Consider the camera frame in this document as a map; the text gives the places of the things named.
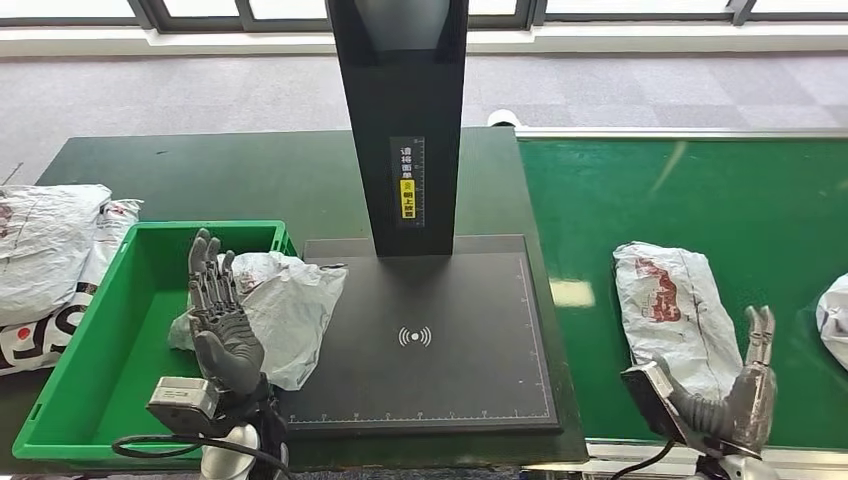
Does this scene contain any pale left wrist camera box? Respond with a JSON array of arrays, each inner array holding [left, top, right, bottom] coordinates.
[[145, 376, 223, 437]]

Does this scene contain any grey parcel with faint red print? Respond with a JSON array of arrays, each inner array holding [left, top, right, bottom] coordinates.
[[166, 250, 349, 392]]

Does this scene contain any white parcel with red dots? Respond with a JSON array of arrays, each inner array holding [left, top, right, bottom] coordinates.
[[816, 272, 848, 372]]

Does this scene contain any grey parcel with bold red print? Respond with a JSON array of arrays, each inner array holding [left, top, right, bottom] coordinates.
[[612, 241, 745, 402]]

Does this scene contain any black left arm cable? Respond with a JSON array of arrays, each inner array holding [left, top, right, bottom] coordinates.
[[111, 433, 296, 480]]

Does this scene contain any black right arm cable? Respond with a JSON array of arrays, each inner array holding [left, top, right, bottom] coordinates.
[[609, 440, 677, 480]]

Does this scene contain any large grey crumpled parcel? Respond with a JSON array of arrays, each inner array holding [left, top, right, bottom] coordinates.
[[0, 184, 113, 328]]

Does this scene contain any white window sill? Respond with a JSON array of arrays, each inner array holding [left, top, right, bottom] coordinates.
[[0, 23, 848, 60]]

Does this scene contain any dark window frame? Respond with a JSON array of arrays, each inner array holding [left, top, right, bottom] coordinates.
[[0, 0, 848, 33]]

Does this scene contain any silver conveyor side rail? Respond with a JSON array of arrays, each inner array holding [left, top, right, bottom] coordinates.
[[523, 442, 848, 480], [515, 127, 848, 142]]

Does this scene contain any green plastic crate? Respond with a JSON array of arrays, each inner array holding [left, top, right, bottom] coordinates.
[[13, 220, 299, 463]]

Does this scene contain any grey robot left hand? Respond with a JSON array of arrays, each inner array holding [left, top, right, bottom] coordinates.
[[186, 228, 266, 397]]

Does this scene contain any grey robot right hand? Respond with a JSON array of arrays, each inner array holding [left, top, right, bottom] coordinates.
[[652, 304, 778, 458]]

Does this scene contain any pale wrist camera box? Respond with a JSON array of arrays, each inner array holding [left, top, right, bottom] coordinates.
[[145, 376, 223, 437], [620, 362, 704, 445]]

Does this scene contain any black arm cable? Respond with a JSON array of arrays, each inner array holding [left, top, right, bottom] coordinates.
[[609, 440, 677, 480], [111, 433, 296, 480]]

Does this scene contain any black inbound scanner machine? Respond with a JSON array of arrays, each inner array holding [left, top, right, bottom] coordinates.
[[281, 0, 563, 435]]

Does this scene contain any white parcel with black letters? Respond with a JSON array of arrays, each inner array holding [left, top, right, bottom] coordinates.
[[0, 198, 142, 378]]

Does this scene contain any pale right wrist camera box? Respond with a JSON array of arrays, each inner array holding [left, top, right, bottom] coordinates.
[[620, 362, 704, 445]]

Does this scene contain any green conveyor belt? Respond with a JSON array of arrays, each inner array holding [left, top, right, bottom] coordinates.
[[517, 137, 848, 452]]

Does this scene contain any yellow black ruler label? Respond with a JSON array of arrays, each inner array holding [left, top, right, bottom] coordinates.
[[389, 136, 427, 229]]

